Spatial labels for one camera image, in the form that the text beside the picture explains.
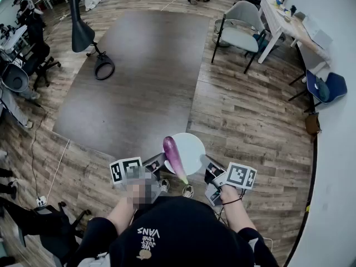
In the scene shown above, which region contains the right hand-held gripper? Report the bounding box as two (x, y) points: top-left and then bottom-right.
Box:
(199, 154), (257, 207)

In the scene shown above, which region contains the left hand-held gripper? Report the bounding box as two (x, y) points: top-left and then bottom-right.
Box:
(110, 152), (167, 206)

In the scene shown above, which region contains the purple eggplant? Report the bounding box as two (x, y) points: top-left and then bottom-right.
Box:
(162, 136), (189, 185)

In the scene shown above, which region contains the white round plate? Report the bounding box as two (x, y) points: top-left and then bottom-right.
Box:
(164, 132), (206, 176)

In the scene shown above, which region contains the person's right forearm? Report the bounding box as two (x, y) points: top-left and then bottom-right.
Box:
(222, 200), (257, 233)

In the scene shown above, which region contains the person's left forearm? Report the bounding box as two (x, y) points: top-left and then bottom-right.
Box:
(105, 195), (140, 236)

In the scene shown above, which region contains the person's right hand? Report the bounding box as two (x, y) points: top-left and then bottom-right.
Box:
(221, 184), (240, 202)

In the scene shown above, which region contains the person's right shoe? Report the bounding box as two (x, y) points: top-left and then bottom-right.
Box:
(182, 184), (195, 199)

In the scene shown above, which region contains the black printed t-shirt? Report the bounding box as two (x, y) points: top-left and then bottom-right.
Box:
(66, 196), (279, 267)

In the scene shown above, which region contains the brown bag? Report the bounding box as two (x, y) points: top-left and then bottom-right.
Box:
(305, 112), (321, 135)

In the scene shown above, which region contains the grey chair with black legs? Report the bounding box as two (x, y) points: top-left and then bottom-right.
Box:
(211, 1), (279, 74)

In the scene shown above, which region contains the dark green bag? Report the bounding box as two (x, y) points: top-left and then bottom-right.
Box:
(317, 78), (331, 101)

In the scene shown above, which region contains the black desk lamp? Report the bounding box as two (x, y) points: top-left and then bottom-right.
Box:
(66, 0), (116, 81)

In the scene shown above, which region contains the blue chair with black legs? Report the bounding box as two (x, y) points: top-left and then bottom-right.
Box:
(288, 70), (348, 113)

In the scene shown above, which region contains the white table with light top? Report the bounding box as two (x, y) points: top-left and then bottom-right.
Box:
(258, 0), (333, 66)

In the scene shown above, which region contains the grey oval shell rig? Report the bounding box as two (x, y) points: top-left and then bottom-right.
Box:
(1, 62), (30, 93)

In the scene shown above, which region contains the white desk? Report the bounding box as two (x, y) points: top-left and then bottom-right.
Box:
(0, 23), (29, 56)

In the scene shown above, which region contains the thin gripper cable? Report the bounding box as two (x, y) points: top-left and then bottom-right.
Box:
(216, 204), (232, 225)

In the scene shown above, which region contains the white floor cable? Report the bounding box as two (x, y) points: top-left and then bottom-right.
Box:
(45, 139), (71, 202)

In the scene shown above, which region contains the black floor cable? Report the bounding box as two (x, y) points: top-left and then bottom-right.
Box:
(29, 104), (50, 200)

